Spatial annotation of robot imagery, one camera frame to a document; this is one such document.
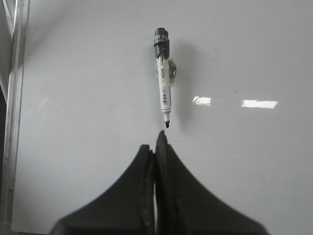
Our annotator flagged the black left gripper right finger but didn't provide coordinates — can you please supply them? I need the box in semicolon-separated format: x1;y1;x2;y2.
155;131;268;235

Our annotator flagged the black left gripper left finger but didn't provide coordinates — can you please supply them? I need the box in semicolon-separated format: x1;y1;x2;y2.
51;145;155;235

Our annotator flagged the white marker with black cap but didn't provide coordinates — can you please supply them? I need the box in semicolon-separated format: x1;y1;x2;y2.
154;28;177;128

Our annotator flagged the white whiteboard with aluminium frame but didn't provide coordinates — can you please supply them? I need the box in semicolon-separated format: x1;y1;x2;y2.
3;0;313;235

